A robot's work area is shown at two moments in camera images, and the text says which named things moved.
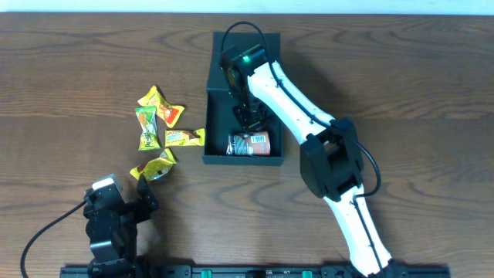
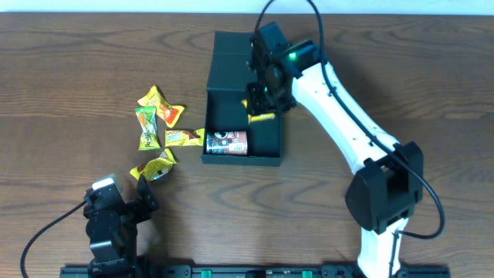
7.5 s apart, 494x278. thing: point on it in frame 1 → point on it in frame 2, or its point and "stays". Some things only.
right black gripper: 249,114 → 257,94
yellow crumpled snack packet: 153,168 stays
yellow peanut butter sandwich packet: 169,113 stays
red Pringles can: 250,144 → 227,143
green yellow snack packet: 149,138 stays
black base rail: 230,271 stays
